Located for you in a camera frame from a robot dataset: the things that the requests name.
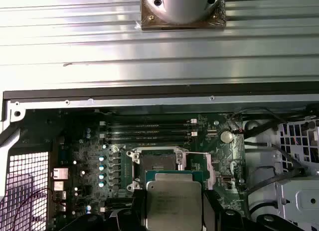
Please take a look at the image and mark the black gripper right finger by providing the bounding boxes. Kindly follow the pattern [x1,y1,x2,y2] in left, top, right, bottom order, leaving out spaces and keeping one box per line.
[203,191,299,231]

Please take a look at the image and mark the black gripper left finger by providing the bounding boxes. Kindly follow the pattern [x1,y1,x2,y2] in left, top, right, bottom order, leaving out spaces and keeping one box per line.
[61,190,147,231]

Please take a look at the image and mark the silver-topped CPU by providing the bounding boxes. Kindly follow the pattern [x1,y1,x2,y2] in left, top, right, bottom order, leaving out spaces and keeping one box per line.
[145,170,204,231]

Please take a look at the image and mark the metal socket cover frame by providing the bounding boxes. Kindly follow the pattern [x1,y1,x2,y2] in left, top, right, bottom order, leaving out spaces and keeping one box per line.
[178,151,217,191]

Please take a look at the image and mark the black RAM slot white clips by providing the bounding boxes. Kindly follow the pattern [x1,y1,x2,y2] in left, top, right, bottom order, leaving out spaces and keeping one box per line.
[99,131,197,139]
[99,119,197,126]

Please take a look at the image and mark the green motherboard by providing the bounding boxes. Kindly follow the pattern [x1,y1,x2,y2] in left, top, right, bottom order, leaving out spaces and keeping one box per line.
[49,111,246,231]

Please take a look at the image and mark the silver coin battery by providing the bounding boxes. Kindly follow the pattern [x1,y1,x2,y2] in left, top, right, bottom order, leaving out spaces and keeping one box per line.
[219,130,234,144]

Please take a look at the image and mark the silver metal drive cage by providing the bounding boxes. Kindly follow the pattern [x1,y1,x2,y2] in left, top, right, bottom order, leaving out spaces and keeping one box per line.
[275,120,319,231]

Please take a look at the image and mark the black PC case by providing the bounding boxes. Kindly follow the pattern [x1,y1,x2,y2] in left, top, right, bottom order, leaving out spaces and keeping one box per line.
[0,85,319,231]

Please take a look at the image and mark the thick dark cable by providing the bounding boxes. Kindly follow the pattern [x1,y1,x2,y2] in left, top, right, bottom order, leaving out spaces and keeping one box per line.
[246,166,309,201]

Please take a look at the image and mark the thin black fan wire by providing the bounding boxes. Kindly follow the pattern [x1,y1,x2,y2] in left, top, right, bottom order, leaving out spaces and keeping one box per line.
[229,106,290,134]

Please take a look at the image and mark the square brown base plate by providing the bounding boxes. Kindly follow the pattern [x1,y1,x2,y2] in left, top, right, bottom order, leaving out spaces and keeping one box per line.
[140,0,227,31]

